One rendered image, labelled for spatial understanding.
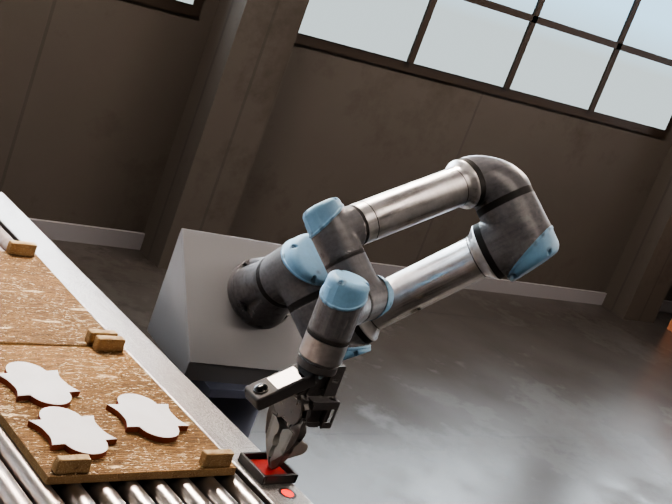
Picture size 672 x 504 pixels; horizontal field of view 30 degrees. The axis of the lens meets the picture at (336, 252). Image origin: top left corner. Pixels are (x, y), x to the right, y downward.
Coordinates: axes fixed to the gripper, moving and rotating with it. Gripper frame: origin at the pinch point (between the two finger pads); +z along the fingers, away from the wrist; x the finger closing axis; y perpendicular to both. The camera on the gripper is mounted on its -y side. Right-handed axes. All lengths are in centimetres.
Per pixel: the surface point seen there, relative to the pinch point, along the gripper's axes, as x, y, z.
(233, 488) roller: -3.8, -9.5, 2.3
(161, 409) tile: 15.6, -13.6, -1.1
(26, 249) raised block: 79, -10, -1
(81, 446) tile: 4.9, -34.7, -1.1
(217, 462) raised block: -1.0, -12.3, -1.1
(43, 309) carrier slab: 54, -18, 0
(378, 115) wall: 306, 287, 8
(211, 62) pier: 304, 180, -1
